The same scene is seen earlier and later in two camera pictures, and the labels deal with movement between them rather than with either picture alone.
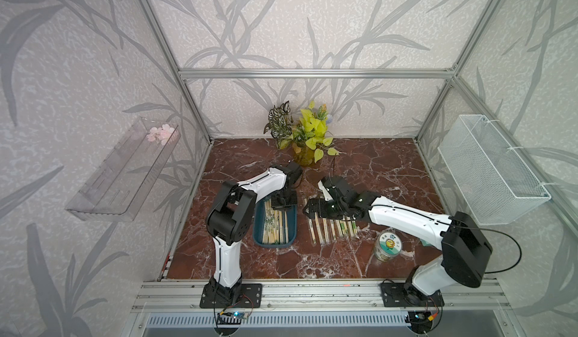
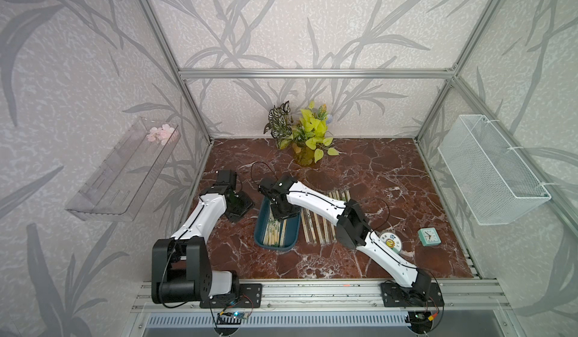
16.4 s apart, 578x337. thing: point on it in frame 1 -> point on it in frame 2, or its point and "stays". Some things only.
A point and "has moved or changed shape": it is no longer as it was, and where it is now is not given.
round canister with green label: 388,244 stays
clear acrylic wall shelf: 118,184 stays
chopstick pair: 335,229 has moved or changed shape
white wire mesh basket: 498,187 stays
